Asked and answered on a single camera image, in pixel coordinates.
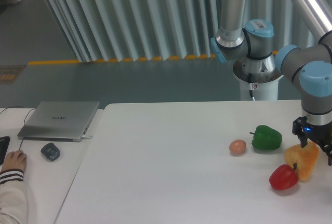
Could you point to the triangular orange bread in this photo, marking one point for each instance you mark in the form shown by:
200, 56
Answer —
305, 158

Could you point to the white folding partition screen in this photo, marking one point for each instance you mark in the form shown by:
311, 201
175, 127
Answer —
122, 30

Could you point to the person's hand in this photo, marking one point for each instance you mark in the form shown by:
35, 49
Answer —
15, 160

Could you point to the green bell pepper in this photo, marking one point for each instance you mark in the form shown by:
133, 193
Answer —
266, 138

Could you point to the brown egg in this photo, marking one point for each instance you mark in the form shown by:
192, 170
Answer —
237, 146

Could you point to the black keyboard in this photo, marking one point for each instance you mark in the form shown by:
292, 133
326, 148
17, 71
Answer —
4, 143

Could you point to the red bell pepper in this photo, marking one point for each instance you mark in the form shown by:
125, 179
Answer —
284, 177

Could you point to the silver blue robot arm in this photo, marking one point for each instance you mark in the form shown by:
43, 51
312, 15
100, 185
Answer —
309, 70

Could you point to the silver closed laptop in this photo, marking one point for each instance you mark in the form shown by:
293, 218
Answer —
64, 121

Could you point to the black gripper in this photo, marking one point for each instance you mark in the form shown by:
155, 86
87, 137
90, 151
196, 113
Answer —
319, 134

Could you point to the dark grey small device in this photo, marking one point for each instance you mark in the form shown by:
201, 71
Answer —
51, 152

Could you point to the cream sleeved forearm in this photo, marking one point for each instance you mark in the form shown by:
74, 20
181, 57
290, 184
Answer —
14, 206

